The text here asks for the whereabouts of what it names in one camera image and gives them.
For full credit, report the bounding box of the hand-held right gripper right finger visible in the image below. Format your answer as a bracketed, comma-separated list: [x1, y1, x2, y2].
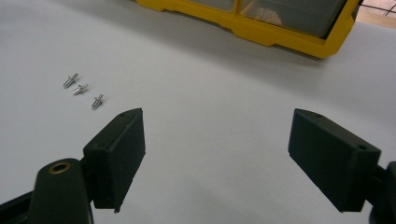
[288, 107, 382, 214]

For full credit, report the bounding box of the clear plastic parts drawer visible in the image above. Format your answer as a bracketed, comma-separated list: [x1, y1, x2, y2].
[186, 0, 237, 13]

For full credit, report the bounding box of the small metal pin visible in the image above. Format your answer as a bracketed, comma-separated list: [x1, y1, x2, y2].
[63, 72, 79, 90]
[72, 83, 90, 96]
[91, 93, 105, 111]

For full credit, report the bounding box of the yellow black organizer cabinet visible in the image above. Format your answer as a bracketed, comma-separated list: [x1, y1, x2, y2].
[134, 0, 363, 60]

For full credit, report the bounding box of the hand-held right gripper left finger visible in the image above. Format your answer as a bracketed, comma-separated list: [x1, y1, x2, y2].
[82, 107, 147, 215]

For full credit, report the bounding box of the white table cover sheet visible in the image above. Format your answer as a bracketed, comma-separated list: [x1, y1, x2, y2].
[0, 0, 396, 224]

